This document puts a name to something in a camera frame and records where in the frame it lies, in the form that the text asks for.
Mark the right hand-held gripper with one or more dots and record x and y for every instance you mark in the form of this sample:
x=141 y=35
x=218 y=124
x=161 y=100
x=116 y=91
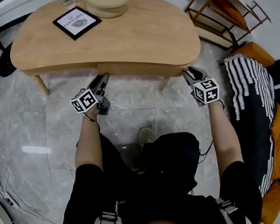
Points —
x=207 y=90

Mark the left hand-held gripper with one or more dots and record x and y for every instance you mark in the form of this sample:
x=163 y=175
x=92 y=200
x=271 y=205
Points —
x=84 y=101

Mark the person's left forearm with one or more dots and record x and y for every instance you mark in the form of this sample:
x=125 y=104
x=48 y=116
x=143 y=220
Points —
x=87 y=144

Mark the person's right forearm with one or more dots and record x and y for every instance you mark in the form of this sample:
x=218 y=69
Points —
x=223 y=135

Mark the wooden coffee table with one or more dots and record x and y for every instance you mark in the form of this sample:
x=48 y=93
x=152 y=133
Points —
x=134 y=35

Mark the wooden shelf rack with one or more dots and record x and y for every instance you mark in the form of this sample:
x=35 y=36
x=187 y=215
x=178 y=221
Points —
x=210 y=22

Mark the teal item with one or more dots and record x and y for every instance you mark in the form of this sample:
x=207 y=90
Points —
x=245 y=42

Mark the black framed picture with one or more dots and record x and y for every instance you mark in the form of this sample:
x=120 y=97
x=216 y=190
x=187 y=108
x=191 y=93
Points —
x=77 y=22

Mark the black white striped blanket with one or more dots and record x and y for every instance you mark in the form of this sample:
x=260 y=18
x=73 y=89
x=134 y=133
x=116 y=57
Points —
x=252 y=112

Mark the person's grey shoe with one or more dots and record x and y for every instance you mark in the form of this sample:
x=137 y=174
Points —
x=146 y=137

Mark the orange cushion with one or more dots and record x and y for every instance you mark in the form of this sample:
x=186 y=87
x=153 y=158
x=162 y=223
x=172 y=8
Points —
x=232 y=13

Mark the round wooden box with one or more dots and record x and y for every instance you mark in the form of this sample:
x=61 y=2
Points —
x=107 y=3

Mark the person's black-clothed torso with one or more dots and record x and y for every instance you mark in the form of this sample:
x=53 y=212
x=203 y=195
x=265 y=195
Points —
x=157 y=181

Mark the white power strip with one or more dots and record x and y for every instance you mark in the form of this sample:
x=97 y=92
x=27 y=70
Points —
x=11 y=199

